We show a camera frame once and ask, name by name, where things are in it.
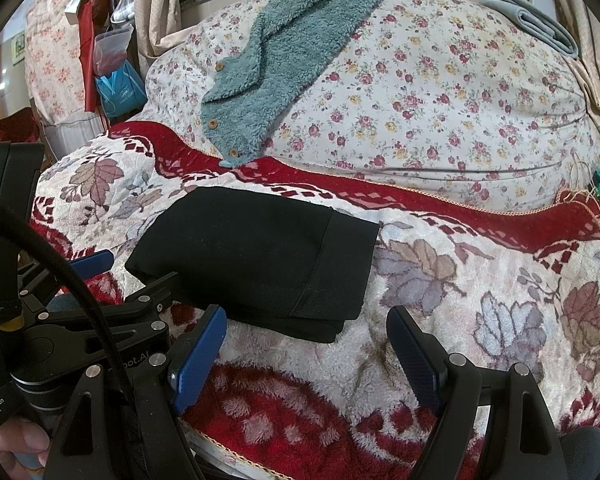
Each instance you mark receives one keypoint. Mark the person's left hand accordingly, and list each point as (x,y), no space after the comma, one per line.
(10,447)

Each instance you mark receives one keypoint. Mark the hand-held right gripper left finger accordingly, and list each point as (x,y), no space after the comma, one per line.
(195,355)

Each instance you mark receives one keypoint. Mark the clear plastic bag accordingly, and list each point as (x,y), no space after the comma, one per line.
(112,50)

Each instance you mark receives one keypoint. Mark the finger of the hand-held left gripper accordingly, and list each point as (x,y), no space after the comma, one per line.
(145,297)
(92,262)

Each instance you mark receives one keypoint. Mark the red and white floral blanket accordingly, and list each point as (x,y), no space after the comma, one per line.
(480,285)

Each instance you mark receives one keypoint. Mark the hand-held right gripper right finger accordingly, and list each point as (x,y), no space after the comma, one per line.
(415,360)

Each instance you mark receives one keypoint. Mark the green framed picture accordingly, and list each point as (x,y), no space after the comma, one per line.
(19,47)

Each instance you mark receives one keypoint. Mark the dark grey cloth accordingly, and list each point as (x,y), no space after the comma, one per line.
(585,455)

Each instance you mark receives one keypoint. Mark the black pants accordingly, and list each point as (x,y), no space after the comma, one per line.
(255,250)

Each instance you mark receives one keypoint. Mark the teal fleece jacket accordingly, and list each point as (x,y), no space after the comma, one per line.
(290,60)

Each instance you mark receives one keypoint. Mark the white cloth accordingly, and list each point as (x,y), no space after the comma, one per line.
(70,135)

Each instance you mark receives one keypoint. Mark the red hanging cloth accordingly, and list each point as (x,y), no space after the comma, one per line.
(90,35)

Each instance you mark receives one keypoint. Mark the blue bag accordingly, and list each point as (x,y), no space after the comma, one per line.
(120,92)

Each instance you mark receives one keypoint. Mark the beige curtain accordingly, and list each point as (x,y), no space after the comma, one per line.
(595,85)
(152,10)

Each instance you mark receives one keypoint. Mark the grey folded cloth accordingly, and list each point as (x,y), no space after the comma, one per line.
(535,20)

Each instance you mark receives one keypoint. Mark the floral bedsheet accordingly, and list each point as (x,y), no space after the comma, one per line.
(430,110)

